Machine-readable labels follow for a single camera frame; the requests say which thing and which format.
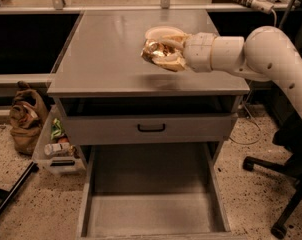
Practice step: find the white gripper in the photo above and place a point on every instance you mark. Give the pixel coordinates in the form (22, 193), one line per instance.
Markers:
(198, 52)

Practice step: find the clear plastic storage bin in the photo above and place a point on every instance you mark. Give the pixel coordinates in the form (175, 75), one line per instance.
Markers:
(56, 163)

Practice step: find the open grey middle drawer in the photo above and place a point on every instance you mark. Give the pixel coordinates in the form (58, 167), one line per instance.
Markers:
(152, 192)

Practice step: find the white can in bin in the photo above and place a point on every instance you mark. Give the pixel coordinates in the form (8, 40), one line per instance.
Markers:
(57, 149)

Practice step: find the grey drawer cabinet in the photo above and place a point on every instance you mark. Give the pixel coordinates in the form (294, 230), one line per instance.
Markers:
(102, 72)

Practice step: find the black drawer handle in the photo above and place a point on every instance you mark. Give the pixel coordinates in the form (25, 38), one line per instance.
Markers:
(151, 128)

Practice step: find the black office chair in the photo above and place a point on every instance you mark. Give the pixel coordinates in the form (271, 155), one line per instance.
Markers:
(289, 136)

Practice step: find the black metal bar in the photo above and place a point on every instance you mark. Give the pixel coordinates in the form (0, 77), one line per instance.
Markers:
(7, 195)

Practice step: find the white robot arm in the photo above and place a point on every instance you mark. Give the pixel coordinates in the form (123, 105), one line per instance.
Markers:
(267, 54)

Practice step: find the green snack packet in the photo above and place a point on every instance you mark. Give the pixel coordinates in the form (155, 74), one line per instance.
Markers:
(57, 130)

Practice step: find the white paper bowl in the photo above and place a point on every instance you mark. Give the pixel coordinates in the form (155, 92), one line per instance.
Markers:
(163, 32)

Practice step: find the crushed orange soda can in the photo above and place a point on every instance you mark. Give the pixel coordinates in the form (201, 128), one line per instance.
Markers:
(148, 53)

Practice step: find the brown paper bag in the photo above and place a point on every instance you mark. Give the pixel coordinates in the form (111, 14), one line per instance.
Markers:
(27, 116)

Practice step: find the grey top drawer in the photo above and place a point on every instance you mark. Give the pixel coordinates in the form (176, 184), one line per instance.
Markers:
(107, 130)

